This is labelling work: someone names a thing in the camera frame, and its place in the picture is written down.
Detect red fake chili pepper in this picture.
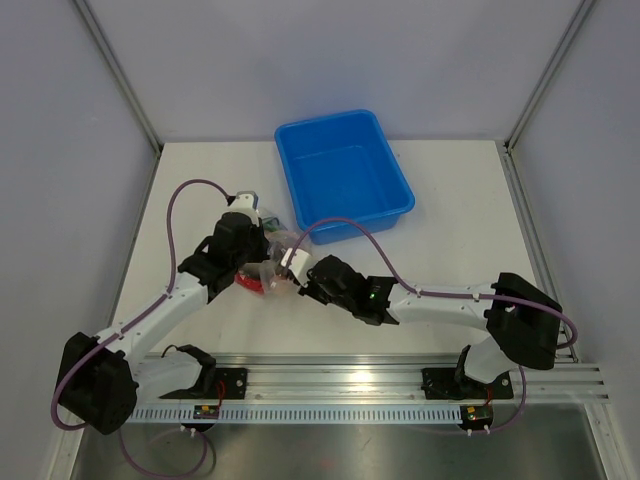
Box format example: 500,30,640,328
235,273,264,295

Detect clear zip top bag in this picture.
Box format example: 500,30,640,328
238,208,299,297

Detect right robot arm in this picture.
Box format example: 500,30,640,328
281,252,562,401

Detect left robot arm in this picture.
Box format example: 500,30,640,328
50,209,269,435

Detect blue plastic bin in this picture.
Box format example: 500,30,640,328
274,109,415,233

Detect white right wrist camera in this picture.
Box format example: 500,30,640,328
280,248,316,284

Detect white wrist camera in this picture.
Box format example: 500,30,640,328
227,191,260,226
280,248,316,284

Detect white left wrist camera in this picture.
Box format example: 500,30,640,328
227,191,260,226

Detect aluminium mounting rail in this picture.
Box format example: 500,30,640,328
215,353,610,404

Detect white slotted cable duct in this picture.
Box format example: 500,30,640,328
128,404,462,425

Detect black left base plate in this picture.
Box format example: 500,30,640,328
210,367,249,400

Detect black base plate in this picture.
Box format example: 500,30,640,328
421,367,514,401
210,367,249,400

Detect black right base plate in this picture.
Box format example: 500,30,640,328
421,367,514,401

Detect left aluminium frame post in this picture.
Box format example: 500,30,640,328
70,0,164,158

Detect aluminium frame post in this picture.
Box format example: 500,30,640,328
504,0,599,154
70,0,164,158

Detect right aluminium frame post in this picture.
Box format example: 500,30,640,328
504,0,599,154

